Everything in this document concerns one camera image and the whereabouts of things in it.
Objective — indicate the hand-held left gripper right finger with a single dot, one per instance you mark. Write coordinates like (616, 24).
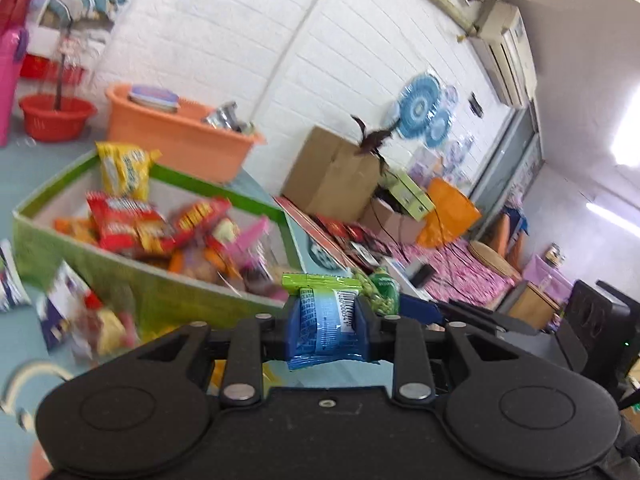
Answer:
(362, 326)

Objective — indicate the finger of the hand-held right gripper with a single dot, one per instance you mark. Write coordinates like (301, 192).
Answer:
(420, 310)

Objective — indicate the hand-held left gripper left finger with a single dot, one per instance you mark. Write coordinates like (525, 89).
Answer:
(293, 321)

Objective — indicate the blue and green snack packet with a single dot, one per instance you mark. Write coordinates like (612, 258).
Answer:
(325, 326)

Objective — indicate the green striped snack packet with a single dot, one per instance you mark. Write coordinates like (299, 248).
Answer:
(385, 287)

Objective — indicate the green cardboard box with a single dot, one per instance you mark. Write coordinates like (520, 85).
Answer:
(165, 296)

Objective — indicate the pile of mixed snacks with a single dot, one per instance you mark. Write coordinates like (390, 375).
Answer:
(130, 220)

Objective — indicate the black device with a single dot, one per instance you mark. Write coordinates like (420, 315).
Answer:
(422, 275)

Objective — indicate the white flat box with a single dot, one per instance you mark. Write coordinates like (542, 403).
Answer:
(397, 268)

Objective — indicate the red patterned blanket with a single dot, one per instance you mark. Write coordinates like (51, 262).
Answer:
(460, 272)

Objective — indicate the tan wooden box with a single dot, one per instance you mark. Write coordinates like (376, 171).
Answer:
(535, 306)

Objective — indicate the lilac storage bin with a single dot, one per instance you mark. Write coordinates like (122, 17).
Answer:
(547, 276)

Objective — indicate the small cardboard box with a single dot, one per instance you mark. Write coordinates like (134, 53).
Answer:
(395, 221)

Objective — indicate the red paper envelopes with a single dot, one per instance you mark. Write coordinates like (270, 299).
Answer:
(345, 228)

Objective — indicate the orange bag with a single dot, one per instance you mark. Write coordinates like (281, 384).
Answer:
(447, 210)

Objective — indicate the light green carton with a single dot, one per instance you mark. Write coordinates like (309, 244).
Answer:
(407, 195)

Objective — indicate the large cardboard box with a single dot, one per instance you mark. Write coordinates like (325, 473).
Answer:
(325, 176)

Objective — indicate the grey sliding door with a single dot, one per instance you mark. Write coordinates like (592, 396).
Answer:
(510, 160)

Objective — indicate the dark dried plant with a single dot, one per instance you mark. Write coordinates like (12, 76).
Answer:
(372, 141)

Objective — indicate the yellow and white snack packet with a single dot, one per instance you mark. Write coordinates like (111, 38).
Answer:
(110, 331)

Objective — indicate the metal bowl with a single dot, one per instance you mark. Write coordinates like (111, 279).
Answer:
(225, 117)

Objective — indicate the orange plastic basin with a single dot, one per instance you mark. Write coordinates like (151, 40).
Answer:
(175, 141)

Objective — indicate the white and purple snack packet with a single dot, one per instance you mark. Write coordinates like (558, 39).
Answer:
(60, 305)
(10, 285)

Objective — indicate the blue round lid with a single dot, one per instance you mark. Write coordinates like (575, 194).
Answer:
(152, 97)

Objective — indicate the white air conditioner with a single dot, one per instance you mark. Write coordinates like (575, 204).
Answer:
(505, 50)

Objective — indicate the teal tablecloth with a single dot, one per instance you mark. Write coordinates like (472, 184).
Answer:
(50, 160)

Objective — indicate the red plastic basket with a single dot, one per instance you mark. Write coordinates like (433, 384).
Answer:
(55, 121)

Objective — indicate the dark wooden stick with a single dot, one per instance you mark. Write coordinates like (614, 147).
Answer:
(61, 75)

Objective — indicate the red plastic crate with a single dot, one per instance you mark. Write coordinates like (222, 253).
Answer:
(35, 67)

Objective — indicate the pink water bottle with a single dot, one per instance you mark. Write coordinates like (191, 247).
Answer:
(10, 90)

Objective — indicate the red thermos jug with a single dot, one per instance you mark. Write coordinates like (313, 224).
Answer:
(17, 5)

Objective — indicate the blue round wall decoration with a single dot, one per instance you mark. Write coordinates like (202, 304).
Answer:
(417, 105)

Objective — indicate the bedding wall poster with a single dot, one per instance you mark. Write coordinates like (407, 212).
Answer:
(75, 5)

